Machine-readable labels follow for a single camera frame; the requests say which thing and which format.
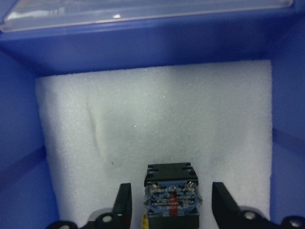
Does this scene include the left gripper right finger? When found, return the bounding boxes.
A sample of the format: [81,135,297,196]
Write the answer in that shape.
[212,182,241,229]

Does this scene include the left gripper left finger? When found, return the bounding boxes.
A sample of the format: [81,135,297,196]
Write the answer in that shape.
[111,183,132,229]

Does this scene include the yellow push button switch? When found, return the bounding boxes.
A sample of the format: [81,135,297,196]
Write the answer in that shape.
[141,162,202,229]

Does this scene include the white foam pad left bin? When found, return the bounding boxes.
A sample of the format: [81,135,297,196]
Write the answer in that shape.
[35,60,272,229]

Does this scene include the left blue plastic bin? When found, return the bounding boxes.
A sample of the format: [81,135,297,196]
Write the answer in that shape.
[0,0,305,229]

